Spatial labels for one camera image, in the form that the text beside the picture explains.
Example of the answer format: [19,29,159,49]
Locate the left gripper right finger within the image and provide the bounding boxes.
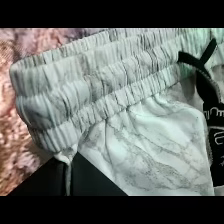
[70,151,128,197]

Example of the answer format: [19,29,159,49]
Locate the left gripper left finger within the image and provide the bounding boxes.
[7,156,69,197]

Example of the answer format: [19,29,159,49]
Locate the white marbled pants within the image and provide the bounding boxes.
[9,27,224,197]

